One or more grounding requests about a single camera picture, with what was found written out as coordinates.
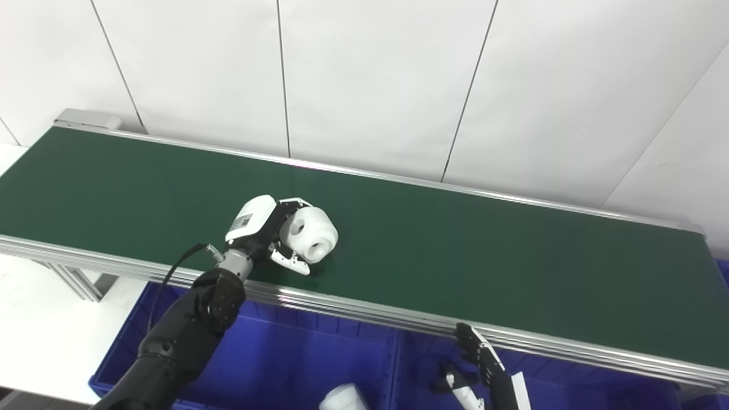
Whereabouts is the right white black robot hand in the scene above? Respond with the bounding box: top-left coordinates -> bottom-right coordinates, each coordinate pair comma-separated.
431,322 -> 534,410

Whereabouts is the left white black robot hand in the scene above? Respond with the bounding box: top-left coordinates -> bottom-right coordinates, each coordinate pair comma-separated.
225,195 -> 314,277

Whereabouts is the white cylindrical plastic part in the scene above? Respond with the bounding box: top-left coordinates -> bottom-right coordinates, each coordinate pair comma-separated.
318,383 -> 371,410
279,206 -> 339,264

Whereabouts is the blue plastic bin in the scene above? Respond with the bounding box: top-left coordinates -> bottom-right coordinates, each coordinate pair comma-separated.
393,329 -> 702,410
681,259 -> 729,410
88,282 -> 400,410

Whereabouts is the green conveyor belt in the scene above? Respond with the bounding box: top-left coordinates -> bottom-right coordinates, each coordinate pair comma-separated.
0,126 -> 729,371
0,108 -> 729,395

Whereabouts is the aluminium conveyor support leg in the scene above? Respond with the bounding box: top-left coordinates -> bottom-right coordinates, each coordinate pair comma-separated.
33,260 -> 118,303

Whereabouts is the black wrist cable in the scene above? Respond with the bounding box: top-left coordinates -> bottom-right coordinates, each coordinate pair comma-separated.
146,243 -> 226,337

